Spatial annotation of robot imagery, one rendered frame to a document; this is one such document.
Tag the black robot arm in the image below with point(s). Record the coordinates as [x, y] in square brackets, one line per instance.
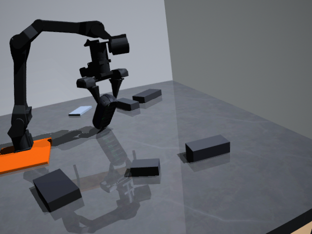
[20, 48]

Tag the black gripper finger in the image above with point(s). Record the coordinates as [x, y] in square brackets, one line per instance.
[95, 93]
[115, 85]

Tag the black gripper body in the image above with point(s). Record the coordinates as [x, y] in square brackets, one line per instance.
[102, 72]

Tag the dark grey switch panel with green rocker switches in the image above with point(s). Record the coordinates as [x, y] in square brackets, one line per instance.
[104, 111]

